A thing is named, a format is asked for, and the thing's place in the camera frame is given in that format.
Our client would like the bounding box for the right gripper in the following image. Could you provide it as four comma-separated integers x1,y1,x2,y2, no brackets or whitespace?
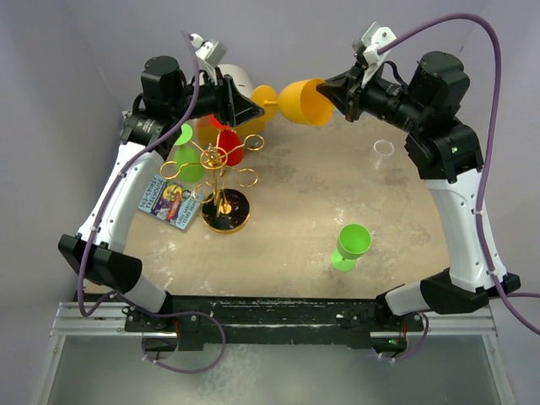
318,57,429,133

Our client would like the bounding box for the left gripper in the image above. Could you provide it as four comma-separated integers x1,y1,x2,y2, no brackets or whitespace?
170,66,264,127

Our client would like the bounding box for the orange wine glass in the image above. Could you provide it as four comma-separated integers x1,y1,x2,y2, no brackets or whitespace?
251,78,334,127

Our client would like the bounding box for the red wine glass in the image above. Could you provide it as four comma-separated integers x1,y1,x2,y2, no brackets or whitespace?
210,115,244,166

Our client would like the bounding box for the green wine glass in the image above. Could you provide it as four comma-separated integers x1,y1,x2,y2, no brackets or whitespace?
173,123,205,183
330,224,371,273

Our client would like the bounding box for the gold wine glass rack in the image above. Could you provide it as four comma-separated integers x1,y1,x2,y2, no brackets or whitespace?
159,134,265,235

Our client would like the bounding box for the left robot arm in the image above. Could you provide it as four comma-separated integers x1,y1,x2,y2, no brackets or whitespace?
58,56,263,331

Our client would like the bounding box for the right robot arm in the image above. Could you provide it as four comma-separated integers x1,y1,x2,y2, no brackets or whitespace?
316,51,521,330

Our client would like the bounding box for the clear plastic wine glass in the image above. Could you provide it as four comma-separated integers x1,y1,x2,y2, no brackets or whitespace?
372,139,395,171

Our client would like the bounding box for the round mini drawer chest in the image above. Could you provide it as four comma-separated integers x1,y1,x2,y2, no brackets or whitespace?
196,63,267,147

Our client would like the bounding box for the children's paperback book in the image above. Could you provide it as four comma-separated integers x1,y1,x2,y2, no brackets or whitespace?
138,175,201,231

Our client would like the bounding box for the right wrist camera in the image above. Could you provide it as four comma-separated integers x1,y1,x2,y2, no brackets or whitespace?
352,22,397,88

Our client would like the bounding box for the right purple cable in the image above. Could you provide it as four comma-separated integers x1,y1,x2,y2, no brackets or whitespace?
377,12,540,337

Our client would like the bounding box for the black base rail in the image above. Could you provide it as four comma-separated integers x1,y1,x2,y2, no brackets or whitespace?
122,295,424,353

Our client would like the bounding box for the purple loop cable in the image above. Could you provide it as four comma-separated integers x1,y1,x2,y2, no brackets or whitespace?
141,310,230,375

